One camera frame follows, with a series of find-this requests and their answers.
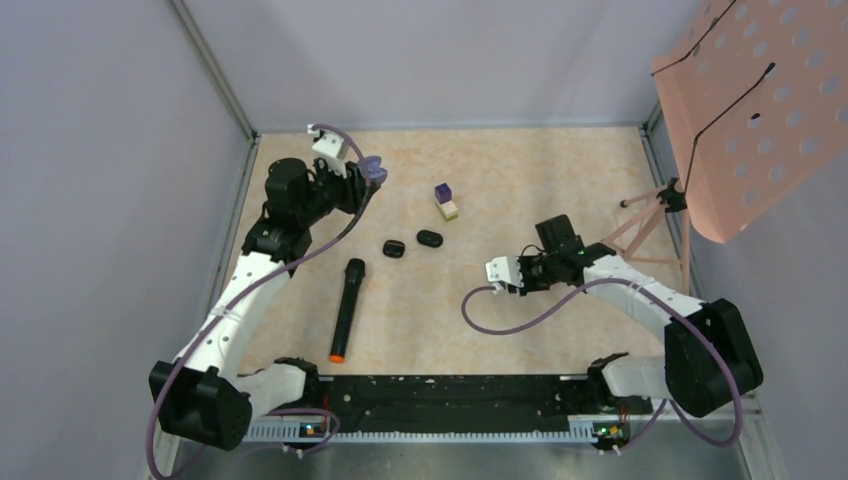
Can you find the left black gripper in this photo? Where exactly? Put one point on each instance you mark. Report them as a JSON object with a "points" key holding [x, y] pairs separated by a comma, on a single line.
{"points": [[356, 190]]}

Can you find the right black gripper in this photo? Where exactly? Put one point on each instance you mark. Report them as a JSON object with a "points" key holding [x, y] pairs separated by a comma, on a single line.
{"points": [[528, 286]]}

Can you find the silver lilac oval case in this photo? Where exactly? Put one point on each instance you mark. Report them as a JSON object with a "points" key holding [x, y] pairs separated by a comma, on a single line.
{"points": [[372, 168]]}

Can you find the small black earbud case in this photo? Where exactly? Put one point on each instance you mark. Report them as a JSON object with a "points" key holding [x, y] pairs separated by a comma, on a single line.
{"points": [[394, 249]]}

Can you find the oval black charging case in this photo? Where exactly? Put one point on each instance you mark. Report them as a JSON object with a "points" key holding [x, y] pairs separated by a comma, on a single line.
{"points": [[429, 238]]}

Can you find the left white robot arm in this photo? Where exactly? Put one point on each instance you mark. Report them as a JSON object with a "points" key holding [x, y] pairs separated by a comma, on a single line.
{"points": [[200, 395]]}

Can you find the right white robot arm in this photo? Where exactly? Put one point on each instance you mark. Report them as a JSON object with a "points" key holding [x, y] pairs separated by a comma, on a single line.
{"points": [[708, 356]]}

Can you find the black microphone orange end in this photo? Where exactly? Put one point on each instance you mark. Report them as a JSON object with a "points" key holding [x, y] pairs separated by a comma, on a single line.
{"points": [[354, 275]]}

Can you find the purple white green brick stack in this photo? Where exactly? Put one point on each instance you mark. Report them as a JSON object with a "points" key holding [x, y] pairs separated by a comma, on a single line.
{"points": [[443, 196]]}

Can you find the pink perforated music stand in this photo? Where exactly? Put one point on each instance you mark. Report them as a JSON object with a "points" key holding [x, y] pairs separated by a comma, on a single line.
{"points": [[754, 99]]}

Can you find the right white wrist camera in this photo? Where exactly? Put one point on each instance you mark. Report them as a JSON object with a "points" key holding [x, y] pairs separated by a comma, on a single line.
{"points": [[504, 272]]}

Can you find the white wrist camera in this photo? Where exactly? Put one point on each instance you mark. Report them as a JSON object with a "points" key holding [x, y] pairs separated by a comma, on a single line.
{"points": [[330, 148], [504, 272]]}

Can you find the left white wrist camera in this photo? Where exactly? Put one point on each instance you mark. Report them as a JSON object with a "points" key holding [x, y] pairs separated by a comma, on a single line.
{"points": [[330, 148]]}

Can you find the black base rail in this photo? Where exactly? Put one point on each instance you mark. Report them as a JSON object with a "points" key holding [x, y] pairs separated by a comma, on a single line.
{"points": [[458, 407]]}

